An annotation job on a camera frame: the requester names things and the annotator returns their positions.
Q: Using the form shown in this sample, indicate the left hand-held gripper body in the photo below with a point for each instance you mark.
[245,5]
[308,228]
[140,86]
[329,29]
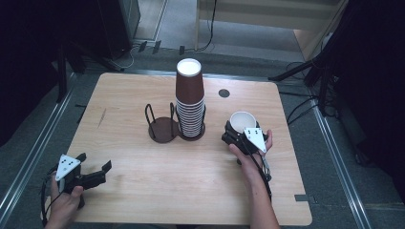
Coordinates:
[67,167]

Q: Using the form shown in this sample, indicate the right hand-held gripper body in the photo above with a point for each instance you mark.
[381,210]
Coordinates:
[254,138]

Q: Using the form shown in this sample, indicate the stack of brown paper cups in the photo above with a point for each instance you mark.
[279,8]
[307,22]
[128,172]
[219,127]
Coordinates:
[190,95]

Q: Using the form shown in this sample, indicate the person's right hand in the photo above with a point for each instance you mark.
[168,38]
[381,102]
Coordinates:
[253,165]

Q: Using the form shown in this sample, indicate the person's left hand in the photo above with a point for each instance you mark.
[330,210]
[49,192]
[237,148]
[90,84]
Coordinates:
[63,206]

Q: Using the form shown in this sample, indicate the round black table grommet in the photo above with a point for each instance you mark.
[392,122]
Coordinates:
[224,93]

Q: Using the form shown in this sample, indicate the black tape strip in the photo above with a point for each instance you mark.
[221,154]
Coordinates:
[302,198]

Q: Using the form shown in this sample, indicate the black tripod stand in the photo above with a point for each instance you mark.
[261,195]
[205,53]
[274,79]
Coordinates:
[318,68]

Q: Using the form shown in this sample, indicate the dark curtain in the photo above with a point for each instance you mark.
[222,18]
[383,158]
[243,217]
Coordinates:
[375,79]
[28,47]

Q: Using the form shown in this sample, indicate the black cabinet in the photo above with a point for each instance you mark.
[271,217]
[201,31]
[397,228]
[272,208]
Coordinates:
[116,25]

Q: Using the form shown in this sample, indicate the metal floor rail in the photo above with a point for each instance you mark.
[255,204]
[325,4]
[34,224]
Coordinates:
[35,152]
[340,171]

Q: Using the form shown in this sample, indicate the white furniture frame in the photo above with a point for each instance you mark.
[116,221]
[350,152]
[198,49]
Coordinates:
[270,14]

